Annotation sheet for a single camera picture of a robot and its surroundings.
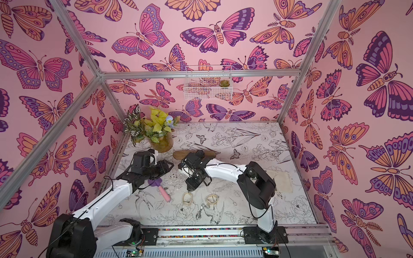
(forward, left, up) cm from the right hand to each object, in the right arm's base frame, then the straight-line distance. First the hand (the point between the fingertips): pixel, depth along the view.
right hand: (191, 182), depth 87 cm
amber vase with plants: (+22, +20, +19) cm, 36 cm away
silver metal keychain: (-16, -5, -4) cm, 17 cm away
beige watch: (-10, +2, -2) cm, 10 cm away
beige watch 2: (-7, -11, -4) cm, 14 cm away
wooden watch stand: (+15, +8, +3) cm, 18 cm away
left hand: (+6, +10, +8) cm, 14 cm away
